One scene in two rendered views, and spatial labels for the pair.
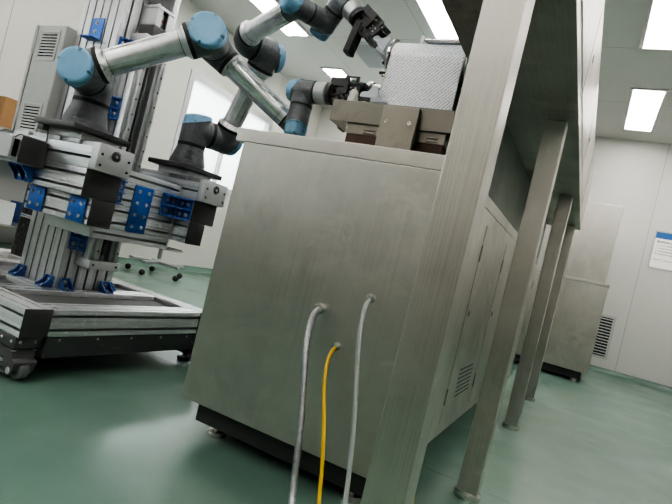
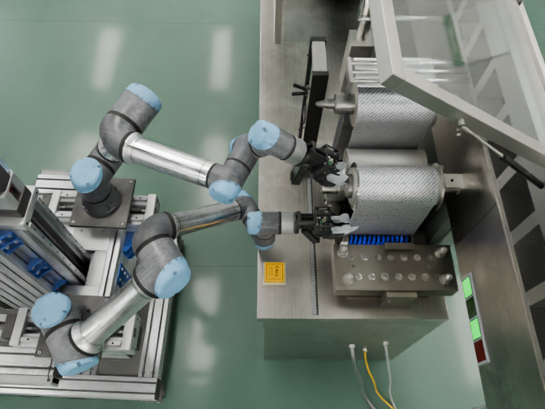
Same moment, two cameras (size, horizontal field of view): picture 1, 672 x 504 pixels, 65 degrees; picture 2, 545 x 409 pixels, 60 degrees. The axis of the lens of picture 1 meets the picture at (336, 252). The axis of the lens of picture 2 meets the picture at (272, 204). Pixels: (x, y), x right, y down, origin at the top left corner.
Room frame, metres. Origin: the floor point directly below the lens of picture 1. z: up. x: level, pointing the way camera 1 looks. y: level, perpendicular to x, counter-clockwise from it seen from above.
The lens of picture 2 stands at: (1.16, 0.53, 2.51)
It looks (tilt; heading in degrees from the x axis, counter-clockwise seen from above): 62 degrees down; 331
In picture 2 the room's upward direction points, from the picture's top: 3 degrees clockwise
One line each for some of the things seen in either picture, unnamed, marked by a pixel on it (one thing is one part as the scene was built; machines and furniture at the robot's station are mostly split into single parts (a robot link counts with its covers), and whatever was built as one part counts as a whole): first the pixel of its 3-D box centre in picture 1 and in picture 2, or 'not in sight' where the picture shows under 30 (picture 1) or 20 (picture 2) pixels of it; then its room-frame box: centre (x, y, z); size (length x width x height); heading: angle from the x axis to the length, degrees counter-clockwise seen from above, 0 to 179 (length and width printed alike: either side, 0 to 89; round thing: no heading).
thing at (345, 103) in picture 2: not in sight; (344, 104); (1.92, -0.13, 1.34); 0.06 x 0.06 x 0.06; 64
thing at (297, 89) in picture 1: (303, 92); (263, 223); (1.75, 0.23, 1.11); 0.11 x 0.08 x 0.09; 64
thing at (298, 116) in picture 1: (297, 121); (261, 231); (1.77, 0.23, 1.01); 0.11 x 0.08 x 0.11; 7
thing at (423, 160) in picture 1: (446, 223); (330, 51); (2.52, -0.48, 0.88); 2.52 x 0.66 x 0.04; 154
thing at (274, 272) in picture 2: not in sight; (274, 272); (1.65, 0.24, 0.91); 0.07 x 0.07 x 0.02; 64
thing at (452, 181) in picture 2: not in sight; (453, 181); (1.56, -0.31, 1.28); 0.06 x 0.05 x 0.02; 64
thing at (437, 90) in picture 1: (415, 101); (384, 223); (1.58, -0.12, 1.11); 0.23 x 0.01 x 0.18; 64
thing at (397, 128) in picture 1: (397, 128); (397, 299); (1.37, -0.08, 0.97); 0.10 x 0.03 x 0.11; 64
